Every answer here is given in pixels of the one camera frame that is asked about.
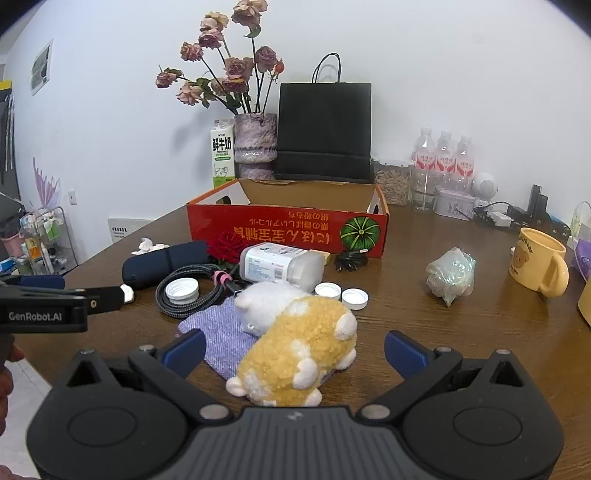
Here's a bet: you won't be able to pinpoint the white milk carton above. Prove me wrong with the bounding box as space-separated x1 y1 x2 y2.
210 117 237 190

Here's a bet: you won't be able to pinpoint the yellow bear mug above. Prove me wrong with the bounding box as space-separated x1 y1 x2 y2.
509 227 571 297

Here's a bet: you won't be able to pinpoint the navy blue soft case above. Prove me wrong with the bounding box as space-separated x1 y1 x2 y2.
121 240 211 291

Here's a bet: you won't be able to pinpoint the crumpled clear plastic bag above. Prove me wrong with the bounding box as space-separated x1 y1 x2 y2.
426 247 476 308

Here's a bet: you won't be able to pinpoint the clear container of seeds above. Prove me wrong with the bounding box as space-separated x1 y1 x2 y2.
372 157 414 207

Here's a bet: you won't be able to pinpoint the red cardboard box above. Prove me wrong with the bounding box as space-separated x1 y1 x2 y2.
186 178 390 260

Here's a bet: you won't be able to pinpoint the purple flower wall sticker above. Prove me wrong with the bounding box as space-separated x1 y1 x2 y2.
31 156 62 208

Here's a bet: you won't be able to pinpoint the black braided cable coil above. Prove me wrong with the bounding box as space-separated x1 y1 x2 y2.
156 263 243 319

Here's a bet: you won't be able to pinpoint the white tin box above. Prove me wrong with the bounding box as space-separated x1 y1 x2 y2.
434 186 476 221

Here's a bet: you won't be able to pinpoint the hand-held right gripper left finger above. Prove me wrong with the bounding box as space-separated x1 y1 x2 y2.
67 329 234 423

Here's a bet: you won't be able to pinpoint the cream round container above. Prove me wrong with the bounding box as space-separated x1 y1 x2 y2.
578 281 591 329

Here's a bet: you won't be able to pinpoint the wall poster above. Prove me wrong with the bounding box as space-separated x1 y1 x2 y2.
30 39 54 97

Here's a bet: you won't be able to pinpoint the small black cable bundle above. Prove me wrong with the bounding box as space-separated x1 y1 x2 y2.
333 249 370 273

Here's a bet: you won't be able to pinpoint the yellow and white plush toy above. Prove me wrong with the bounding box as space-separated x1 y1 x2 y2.
225 281 358 408

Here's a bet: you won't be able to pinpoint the black power adapter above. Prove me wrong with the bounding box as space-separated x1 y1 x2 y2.
508 185 571 238

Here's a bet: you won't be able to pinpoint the purple and white bag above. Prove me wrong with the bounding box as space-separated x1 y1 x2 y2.
570 200 591 282

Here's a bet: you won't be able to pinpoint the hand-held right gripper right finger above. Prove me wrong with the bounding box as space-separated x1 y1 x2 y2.
358 330 527 423

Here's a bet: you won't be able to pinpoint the metal storage rack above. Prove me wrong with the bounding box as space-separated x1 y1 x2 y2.
18 206 79 278

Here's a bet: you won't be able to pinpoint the purple fabric pouch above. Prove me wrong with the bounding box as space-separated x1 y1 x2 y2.
178 295 338 384

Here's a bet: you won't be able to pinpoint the black paper bag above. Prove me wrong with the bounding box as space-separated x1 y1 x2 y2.
274 52 374 184

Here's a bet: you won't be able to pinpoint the red artificial rose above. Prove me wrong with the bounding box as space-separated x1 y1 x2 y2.
205 232 250 271

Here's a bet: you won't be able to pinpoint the clear drinking glass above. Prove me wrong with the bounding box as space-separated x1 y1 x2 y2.
411 166 438 213

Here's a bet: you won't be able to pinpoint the person's left hand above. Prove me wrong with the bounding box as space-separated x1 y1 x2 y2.
0 344 25 439

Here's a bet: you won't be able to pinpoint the white tissue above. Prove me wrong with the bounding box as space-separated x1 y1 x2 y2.
130 237 169 256

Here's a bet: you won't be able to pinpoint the white round speaker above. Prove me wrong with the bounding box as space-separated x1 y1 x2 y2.
472 172 502 208

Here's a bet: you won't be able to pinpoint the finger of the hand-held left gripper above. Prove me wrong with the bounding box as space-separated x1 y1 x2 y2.
85 285 126 317
0 275 66 291

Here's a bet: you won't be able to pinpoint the purple glass vase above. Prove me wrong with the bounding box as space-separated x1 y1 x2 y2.
233 113 279 181

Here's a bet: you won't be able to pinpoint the water bottle with red label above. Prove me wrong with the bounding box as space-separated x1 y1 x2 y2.
436 130 456 190
455 135 476 192
414 128 437 185

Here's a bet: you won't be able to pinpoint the wooden desk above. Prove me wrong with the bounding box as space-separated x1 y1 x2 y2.
60 203 591 480

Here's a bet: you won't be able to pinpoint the dried pink flowers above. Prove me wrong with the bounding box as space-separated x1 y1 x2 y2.
155 0 286 116

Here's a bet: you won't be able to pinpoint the white plastic bottle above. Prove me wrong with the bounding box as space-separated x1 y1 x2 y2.
239 244 326 294

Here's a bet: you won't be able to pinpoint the black charger cable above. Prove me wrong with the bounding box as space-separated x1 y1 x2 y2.
473 200 514 217

